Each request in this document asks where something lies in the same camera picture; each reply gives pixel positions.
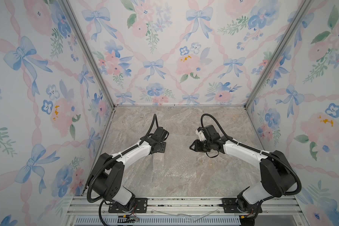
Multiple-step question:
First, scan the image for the black mounting plate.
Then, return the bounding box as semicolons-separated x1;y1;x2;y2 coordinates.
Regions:
219;198;263;215
108;198;148;214

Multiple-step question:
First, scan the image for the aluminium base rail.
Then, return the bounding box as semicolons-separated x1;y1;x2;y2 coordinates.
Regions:
66;196;303;217

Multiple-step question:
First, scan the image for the aluminium corner post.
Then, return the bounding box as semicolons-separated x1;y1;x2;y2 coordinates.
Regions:
244;0;313;110
58;0;115;109

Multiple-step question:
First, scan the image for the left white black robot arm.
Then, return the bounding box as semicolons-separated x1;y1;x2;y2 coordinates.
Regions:
86;127;169;211

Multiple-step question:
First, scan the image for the right corrugated black cable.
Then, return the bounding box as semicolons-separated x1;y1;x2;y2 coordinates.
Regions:
200;113;302;196

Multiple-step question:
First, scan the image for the corrugated black cable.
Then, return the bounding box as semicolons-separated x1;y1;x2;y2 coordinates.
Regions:
86;113;159;226
200;113;302;196

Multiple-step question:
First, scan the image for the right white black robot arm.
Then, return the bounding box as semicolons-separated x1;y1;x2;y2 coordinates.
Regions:
190;125;300;207

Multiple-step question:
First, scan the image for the left corrugated black cable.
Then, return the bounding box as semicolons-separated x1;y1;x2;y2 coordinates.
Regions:
86;113;159;226

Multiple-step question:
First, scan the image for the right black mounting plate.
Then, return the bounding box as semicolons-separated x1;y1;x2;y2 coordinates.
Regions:
219;198;263;215

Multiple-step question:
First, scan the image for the right aluminium corner post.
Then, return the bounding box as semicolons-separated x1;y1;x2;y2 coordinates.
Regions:
244;0;313;110

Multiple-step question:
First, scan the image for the white slotted cable duct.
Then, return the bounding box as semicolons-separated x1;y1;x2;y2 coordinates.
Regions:
73;216;242;226

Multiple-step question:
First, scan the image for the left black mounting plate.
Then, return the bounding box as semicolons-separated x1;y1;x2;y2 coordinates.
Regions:
108;198;148;214

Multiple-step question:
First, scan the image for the left aluminium corner post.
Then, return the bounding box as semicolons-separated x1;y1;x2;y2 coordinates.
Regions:
58;0;115;109

